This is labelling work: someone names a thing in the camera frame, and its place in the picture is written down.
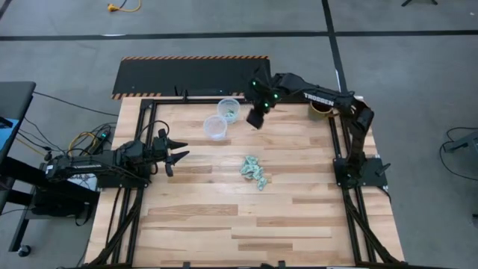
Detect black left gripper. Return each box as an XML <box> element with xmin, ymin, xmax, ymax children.
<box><xmin>151</xmin><ymin>128</ymin><xmax>190</xmax><ymax>178</ymax></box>

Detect clear plastic container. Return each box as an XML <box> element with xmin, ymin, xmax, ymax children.
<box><xmin>202</xmin><ymin>114</ymin><xmax>229</xmax><ymax>141</ymax></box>
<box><xmin>216</xmin><ymin>97</ymin><xmax>242</xmax><ymax>125</ymax></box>

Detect green glazed ceramic mug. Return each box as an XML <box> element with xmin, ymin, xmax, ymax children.
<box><xmin>310</xmin><ymin>100</ymin><xmax>341</xmax><ymax>121</ymax></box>

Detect black hazard-striped floor mat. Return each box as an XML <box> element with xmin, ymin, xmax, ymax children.
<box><xmin>111</xmin><ymin>55</ymin><xmax>273</xmax><ymax>101</ymax></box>

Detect black power box green light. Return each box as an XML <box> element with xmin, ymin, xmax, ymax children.
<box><xmin>88</xmin><ymin>129</ymin><xmax>113</xmax><ymax>155</ymax></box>

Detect black equipment cart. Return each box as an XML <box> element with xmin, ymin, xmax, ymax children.
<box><xmin>0</xmin><ymin>156</ymin><xmax>101</xmax><ymax>259</ymax></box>

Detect dark grey desk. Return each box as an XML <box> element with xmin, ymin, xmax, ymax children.
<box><xmin>0</xmin><ymin>81</ymin><xmax>37</xmax><ymax>165</ymax></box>

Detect black tripod leg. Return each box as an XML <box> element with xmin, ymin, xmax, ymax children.
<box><xmin>401</xmin><ymin>0</ymin><xmax>438</xmax><ymax>7</ymax></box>

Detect grey floor device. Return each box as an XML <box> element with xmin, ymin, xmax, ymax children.
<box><xmin>443</xmin><ymin>130</ymin><xmax>478</xmax><ymax>154</ymax></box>

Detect black aluminium table frame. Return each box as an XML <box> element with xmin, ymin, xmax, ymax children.
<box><xmin>87</xmin><ymin>96</ymin><xmax>403</xmax><ymax>268</ymax></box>

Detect black floor cable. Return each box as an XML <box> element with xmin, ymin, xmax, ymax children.
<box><xmin>32</xmin><ymin>91</ymin><xmax>120</xmax><ymax>117</ymax></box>

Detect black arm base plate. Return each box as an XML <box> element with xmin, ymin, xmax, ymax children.
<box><xmin>333</xmin><ymin>156</ymin><xmax>392</xmax><ymax>188</ymax></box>

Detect yellow extension cable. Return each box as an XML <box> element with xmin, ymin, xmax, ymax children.
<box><xmin>107</xmin><ymin>0</ymin><xmax>142</xmax><ymax>13</ymax></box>

